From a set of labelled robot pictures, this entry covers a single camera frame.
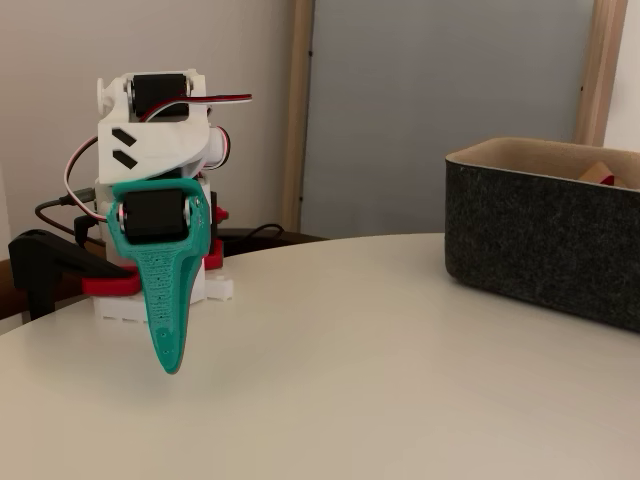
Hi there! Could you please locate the red and wood toy block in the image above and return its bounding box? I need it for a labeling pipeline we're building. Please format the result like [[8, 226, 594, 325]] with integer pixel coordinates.
[[578, 162, 629, 190]]

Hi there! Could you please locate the dark grey felt bin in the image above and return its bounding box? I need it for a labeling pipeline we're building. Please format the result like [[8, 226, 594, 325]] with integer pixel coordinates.
[[443, 137, 640, 334]]

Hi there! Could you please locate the black and red table clamp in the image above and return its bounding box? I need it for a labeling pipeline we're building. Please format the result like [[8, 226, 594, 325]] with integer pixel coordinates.
[[8, 228, 143, 322], [205, 192, 231, 272]]

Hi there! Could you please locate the black cable behind table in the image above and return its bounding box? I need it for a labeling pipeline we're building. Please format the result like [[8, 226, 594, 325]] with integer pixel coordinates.
[[219, 223, 287, 249]]

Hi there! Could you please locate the black USB cable metal plug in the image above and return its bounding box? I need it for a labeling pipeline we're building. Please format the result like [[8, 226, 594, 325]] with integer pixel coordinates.
[[34, 187, 99, 236]]

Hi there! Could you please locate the black power plug cable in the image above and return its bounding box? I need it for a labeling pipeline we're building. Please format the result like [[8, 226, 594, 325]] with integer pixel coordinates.
[[73, 214, 106, 248]]

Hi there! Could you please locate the red white black servo wire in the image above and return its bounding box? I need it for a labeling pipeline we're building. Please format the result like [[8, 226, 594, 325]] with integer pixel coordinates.
[[218, 125, 234, 170], [63, 134, 110, 222], [135, 92, 254, 124]]

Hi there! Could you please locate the light wooden frame grey panel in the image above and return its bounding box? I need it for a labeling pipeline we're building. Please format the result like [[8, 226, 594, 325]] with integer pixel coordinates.
[[279, 0, 629, 235]]

